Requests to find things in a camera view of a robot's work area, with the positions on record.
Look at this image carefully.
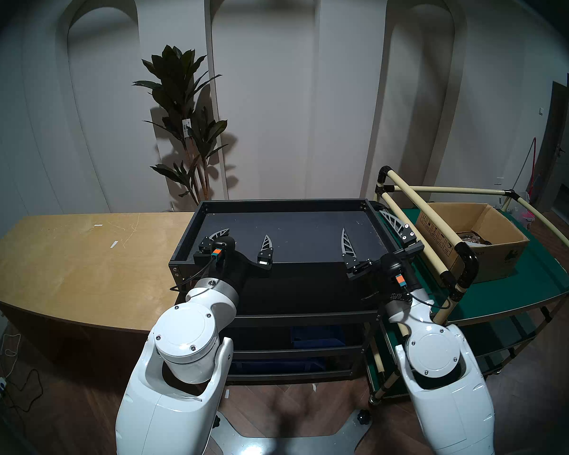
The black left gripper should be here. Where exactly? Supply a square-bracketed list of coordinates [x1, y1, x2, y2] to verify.
[193, 228, 275, 290]

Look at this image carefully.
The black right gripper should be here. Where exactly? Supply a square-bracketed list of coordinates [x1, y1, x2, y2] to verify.
[340, 209, 425, 293]

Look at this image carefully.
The brown cardboard storage box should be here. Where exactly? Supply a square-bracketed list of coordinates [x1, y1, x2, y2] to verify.
[416, 203, 530, 283]

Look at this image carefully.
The black metal shelf cart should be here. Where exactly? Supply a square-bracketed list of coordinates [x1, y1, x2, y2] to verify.
[168, 199, 406, 386]

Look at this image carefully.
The blue plastic bin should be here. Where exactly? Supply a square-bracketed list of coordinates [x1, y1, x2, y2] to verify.
[290, 325, 347, 349]

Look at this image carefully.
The light wooden table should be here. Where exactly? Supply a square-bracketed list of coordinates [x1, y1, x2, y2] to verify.
[0, 212, 195, 334]

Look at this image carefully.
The tall potted green plant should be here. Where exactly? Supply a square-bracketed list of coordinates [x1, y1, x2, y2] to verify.
[133, 45, 229, 206]

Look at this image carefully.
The thin red pole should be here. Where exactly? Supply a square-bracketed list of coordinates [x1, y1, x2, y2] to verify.
[511, 136, 542, 196]

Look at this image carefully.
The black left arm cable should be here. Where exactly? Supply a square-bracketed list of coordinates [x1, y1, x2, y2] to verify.
[170, 257, 216, 293]

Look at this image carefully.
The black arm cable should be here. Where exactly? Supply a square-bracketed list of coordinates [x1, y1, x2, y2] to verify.
[363, 288, 451, 310]
[170, 257, 216, 293]

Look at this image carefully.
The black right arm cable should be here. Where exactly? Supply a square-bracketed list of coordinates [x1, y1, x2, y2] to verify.
[363, 288, 451, 310]

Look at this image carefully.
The green pipe frame cart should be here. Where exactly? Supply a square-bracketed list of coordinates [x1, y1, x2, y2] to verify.
[365, 166, 569, 407]

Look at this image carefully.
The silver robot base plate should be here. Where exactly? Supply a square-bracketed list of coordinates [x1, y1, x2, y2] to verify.
[209, 409, 373, 455]

